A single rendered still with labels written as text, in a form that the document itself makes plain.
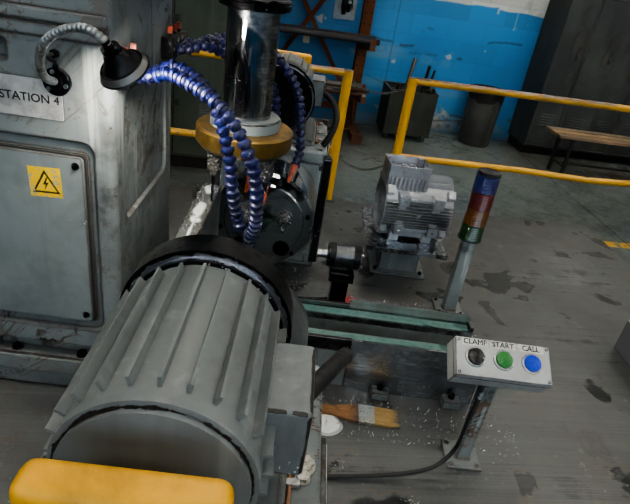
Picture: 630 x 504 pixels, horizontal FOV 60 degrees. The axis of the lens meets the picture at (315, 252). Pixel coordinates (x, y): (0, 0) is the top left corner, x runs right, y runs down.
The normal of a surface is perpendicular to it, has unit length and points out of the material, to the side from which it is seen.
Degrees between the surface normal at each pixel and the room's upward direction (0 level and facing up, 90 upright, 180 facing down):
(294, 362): 0
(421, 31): 90
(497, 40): 90
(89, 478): 0
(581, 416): 0
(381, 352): 90
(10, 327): 90
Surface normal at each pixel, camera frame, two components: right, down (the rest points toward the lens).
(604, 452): 0.14, -0.87
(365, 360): -0.03, 0.48
